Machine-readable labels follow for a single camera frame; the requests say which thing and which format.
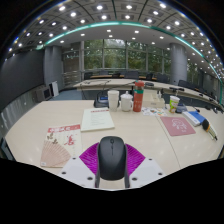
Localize white lidded mug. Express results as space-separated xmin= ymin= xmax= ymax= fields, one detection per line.
xmin=119 ymin=91 xmax=134 ymax=112

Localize pink mouse pad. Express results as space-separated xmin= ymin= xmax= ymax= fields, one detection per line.
xmin=159 ymin=116 xmax=197 ymax=137

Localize pink folding fan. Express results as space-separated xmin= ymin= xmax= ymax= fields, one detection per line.
xmin=40 ymin=139 xmax=72 ymax=168

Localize white booklet with red title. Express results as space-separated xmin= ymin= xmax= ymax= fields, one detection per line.
xmin=80 ymin=107 xmax=116 ymax=133

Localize blue and white book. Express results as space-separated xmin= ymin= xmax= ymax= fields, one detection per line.
xmin=181 ymin=110 xmax=207 ymax=127

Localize white box appliance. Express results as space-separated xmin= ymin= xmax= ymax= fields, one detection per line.
xmin=34 ymin=85 xmax=53 ymax=103

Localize printed paper cup with straw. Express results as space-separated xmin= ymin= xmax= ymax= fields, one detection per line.
xmin=168 ymin=95 xmax=181 ymax=114

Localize white standing board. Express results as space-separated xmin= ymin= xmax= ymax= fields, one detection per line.
xmin=49 ymin=80 xmax=60 ymax=98

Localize ceiling lights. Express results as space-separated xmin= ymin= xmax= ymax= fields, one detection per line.
xmin=6 ymin=1 xmax=224 ymax=73

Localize beige organizer tray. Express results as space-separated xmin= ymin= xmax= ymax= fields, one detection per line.
xmin=142 ymin=91 xmax=166 ymax=109

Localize dark office chairs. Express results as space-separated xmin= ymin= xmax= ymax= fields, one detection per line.
xmin=83 ymin=69 xmax=221 ymax=98

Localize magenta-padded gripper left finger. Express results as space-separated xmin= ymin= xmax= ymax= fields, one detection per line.
xmin=58 ymin=142 xmax=102 ymax=190

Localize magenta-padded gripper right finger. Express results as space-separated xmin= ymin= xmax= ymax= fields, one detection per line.
xmin=123 ymin=143 xmax=166 ymax=190

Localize black computer mouse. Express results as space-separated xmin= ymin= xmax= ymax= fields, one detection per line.
xmin=96 ymin=135 xmax=128 ymax=182

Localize red bottle with green band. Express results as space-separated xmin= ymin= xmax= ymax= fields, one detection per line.
xmin=132 ymin=80 xmax=145 ymax=113

